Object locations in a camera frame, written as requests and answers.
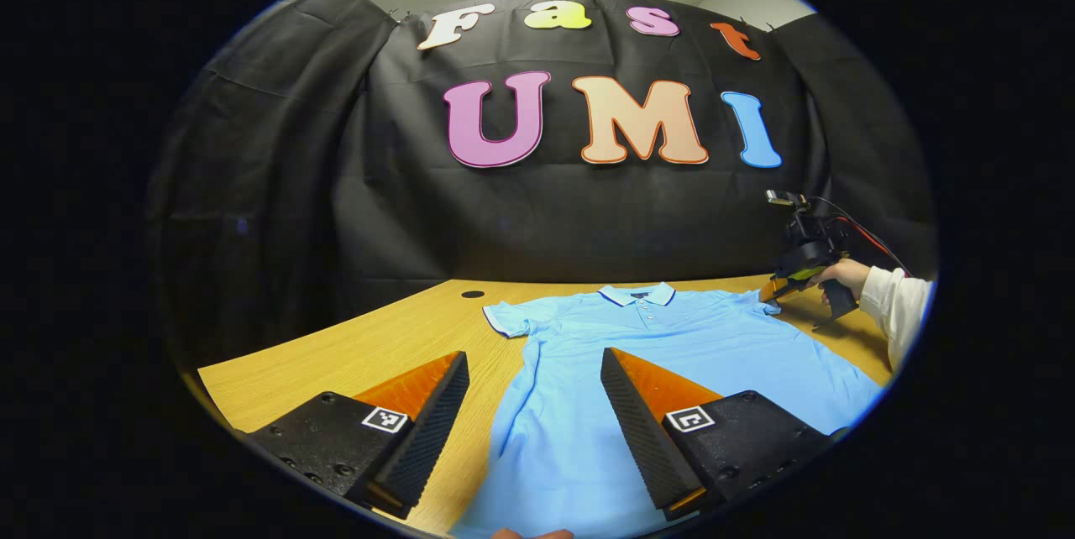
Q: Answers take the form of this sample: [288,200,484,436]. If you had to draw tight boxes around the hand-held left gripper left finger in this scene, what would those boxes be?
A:
[239,350,471,521]

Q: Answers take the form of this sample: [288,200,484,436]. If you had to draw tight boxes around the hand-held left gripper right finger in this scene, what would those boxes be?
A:
[600,347,841,521]

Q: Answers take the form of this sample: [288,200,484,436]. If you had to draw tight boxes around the light blue T-shirt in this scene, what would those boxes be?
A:
[449,282,887,539]

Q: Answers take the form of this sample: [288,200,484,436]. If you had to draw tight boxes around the black backdrop cloth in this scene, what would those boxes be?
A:
[143,0,940,372]

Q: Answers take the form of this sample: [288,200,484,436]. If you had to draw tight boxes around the red cable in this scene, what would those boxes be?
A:
[827,216,912,275]

